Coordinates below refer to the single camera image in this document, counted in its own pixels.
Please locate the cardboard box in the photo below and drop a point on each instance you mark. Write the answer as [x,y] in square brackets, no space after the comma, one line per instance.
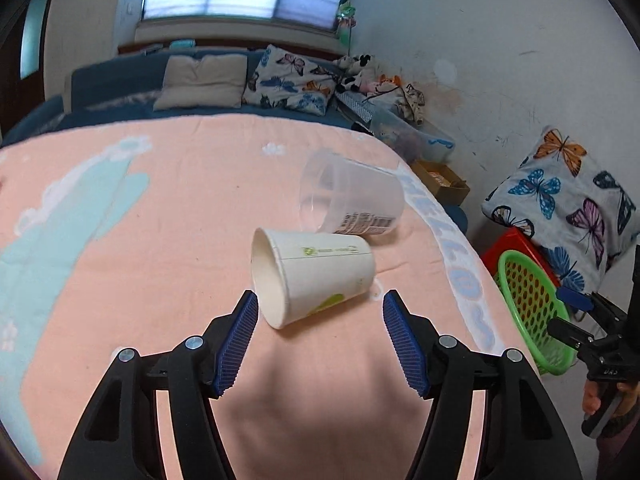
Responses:
[442,182]

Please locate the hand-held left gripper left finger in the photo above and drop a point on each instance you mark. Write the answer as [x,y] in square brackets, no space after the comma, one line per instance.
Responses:
[237,345]

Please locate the green plastic basket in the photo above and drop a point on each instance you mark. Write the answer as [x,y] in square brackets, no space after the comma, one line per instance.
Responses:
[525,300]

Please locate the pink printed blanket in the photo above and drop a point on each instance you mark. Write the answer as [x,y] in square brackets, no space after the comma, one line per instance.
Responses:
[150,235]

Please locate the cow plush toy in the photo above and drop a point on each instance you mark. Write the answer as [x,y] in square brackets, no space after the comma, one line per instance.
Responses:
[357,67]

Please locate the orange and white plush toy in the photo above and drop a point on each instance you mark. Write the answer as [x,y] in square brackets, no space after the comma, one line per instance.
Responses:
[385,85]

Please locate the green hanging toy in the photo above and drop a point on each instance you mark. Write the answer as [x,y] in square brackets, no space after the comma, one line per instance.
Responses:
[346,22]

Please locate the beige pillow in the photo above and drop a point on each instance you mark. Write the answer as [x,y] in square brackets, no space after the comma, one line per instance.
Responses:
[200,82]

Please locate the red plastic stool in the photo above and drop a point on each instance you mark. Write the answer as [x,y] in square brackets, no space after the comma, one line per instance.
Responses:
[515,242]

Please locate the clear plastic storage box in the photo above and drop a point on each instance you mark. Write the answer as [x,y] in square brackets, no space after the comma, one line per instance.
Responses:
[415,132]

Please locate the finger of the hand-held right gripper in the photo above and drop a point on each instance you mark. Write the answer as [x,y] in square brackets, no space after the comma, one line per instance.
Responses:
[575,335]
[580,300]

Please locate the butterfly print pillow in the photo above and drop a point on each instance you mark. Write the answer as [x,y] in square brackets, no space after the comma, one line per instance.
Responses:
[287,80]

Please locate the person's right hand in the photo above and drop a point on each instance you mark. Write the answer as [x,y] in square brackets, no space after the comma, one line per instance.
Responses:
[592,400]

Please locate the blue sofa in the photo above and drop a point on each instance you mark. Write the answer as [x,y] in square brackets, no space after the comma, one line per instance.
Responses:
[100,85]

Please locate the grey butterfly print cushion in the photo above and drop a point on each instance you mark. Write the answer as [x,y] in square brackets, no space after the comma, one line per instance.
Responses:
[555,185]

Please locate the translucent plastic cup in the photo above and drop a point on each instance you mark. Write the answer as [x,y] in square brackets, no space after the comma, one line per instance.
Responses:
[355,190]

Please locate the white paper cup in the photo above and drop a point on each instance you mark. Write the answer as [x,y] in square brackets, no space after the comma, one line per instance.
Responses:
[320,275]

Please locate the small teal box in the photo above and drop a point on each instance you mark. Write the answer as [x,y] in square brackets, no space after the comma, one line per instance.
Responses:
[183,44]

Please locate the printed cloth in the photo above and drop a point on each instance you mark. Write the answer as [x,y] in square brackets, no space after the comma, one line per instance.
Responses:
[414,102]

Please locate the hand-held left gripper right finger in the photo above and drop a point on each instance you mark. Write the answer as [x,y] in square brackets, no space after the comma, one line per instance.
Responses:
[405,345]

